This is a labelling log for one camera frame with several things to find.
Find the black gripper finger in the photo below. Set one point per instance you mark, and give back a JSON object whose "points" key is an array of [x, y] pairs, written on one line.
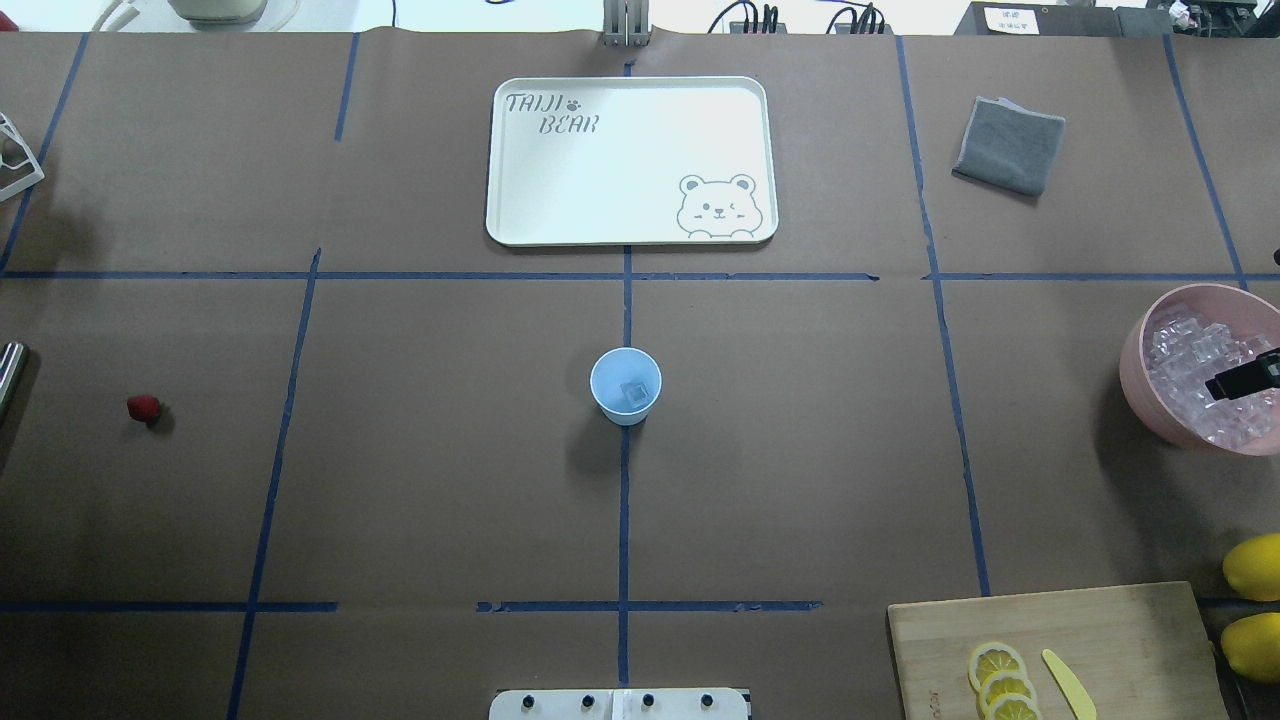
{"points": [[1256, 376]]}

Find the red strawberry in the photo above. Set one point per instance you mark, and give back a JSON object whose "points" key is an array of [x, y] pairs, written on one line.
{"points": [[145, 409]]}

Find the clear ice cubes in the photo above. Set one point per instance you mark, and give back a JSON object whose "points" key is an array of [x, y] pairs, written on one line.
{"points": [[1183, 351]]}

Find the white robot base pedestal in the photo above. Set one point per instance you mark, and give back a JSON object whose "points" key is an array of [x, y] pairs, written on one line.
{"points": [[623, 703]]}

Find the light blue plastic cup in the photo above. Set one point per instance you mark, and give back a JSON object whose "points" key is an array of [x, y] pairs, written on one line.
{"points": [[625, 383]]}

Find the yellow plastic knife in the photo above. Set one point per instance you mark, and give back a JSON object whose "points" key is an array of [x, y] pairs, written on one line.
{"points": [[1071, 687]]}

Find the bamboo cutting board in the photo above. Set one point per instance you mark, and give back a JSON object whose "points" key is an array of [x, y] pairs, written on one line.
{"points": [[1140, 651]]}

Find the lemon slices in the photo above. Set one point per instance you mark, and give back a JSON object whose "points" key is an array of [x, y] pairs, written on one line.
{"points": [[999, 678]]}

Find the white bear serving tray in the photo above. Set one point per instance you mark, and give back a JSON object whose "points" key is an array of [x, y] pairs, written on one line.
{"points": [[615, 161]]}

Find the pink bowl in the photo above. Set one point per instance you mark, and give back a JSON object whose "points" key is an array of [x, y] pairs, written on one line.
{"points": [[1240, 311]]}

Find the grey folded cloth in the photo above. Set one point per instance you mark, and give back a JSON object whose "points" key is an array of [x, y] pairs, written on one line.
{"points": [[1011, 147]]}

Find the yellow lemon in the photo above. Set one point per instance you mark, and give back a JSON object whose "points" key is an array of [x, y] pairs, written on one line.
{"points": [[1251, 568], [1251, 647]]}

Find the steel muddler with black tip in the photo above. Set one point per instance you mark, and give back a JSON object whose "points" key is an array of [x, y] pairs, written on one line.
{"points": [[13, 362]]}

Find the white wire cup rack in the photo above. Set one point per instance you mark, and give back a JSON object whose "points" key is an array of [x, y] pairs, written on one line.
{"points": [[20, 168]]}

